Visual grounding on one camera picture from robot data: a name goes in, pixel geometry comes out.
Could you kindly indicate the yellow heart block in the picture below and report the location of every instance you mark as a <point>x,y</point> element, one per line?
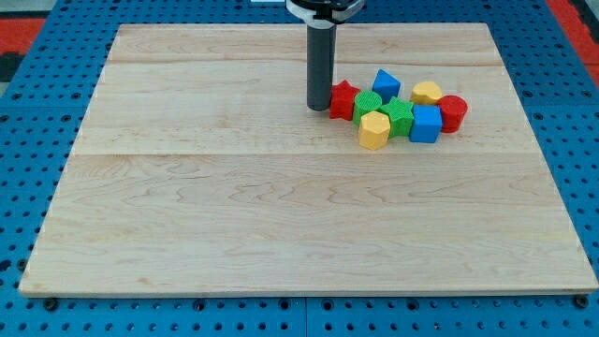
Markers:
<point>426,93</point>

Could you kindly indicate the blue cube block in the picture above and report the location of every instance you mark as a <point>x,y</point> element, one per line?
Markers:
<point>427,124</point>

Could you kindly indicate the red star block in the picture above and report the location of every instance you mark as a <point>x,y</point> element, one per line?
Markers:
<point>342,101</point>

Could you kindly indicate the green cylinder block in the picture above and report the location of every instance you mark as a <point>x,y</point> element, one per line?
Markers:
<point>365,102</point>

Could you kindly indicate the red cylinder block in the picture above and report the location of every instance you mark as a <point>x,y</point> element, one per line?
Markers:
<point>453,109</point>

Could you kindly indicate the yellow hexagon block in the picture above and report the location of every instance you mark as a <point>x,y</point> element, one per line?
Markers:
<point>373,131</point>

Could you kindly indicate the green star block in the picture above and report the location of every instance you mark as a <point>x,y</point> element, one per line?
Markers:
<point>400,115</point>

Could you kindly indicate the white and black arm flange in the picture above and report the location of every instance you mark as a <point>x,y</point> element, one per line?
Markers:
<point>324,11</point>

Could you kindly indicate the light wooden board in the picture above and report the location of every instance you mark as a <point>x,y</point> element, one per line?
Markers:
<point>199,172</point>

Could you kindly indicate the blue triangle block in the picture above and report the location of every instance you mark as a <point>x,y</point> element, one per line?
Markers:
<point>386,85</point>

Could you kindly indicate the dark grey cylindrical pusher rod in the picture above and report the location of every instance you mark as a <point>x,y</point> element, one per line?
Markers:
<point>320,64</point>

